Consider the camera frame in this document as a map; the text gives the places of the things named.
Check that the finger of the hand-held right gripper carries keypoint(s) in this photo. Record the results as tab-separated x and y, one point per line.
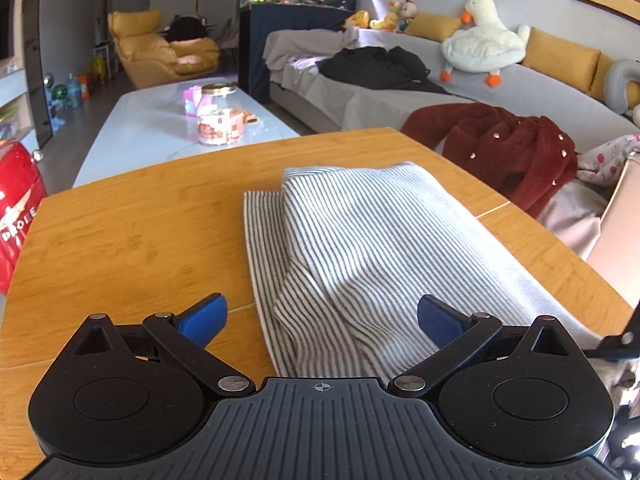
622	345

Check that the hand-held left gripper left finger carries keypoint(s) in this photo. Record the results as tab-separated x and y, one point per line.
202	317

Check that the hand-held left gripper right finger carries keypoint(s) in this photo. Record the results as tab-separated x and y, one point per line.
440	320

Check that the black white striped shirt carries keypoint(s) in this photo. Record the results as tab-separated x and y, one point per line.
380	240

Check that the beige cardboard box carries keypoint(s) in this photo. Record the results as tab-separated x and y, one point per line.
620	240

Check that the light grey cloth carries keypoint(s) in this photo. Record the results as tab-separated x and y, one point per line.
570	220

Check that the red fuzzy coat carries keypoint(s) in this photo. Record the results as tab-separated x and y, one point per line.
500	155

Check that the pink dotted cloth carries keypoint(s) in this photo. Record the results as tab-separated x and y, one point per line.
607	160

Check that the white coffee table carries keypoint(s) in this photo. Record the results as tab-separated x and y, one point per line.
150	130

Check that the glass jar gold lid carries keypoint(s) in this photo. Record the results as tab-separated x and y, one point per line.
219	120

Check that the pink plastic item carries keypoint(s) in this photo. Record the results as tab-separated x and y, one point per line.
191	102

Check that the grey sofa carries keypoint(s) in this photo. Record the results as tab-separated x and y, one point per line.
550	95

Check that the blue water bottle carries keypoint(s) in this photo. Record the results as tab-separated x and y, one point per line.
74	92

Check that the grey neck pillow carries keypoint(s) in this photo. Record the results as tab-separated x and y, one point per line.
617	85

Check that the orange bottle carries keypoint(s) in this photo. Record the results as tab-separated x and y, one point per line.
84	86

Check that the black jacket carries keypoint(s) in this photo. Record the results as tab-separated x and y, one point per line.
370	67

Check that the green ball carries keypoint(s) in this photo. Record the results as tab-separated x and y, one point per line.
59	94

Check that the yellow armchair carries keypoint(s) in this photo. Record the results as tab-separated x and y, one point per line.
155	55

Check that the small yellow chair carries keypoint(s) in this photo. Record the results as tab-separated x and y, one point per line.
98	70

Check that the dark fish tank cabinet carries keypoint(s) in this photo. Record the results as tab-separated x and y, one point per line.
255	50

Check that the white goose plush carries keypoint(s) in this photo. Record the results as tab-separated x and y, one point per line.
482	45

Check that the beige blanket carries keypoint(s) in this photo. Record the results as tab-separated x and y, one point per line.
300	45

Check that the small yellow animal plush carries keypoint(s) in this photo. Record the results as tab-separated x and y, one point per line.
387	17

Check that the pink-faced doll plush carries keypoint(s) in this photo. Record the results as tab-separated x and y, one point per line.
409	12

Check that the yellow duck plush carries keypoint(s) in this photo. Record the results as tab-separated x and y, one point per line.
357	20

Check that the white wall shelf unit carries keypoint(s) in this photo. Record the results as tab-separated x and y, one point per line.
12	110

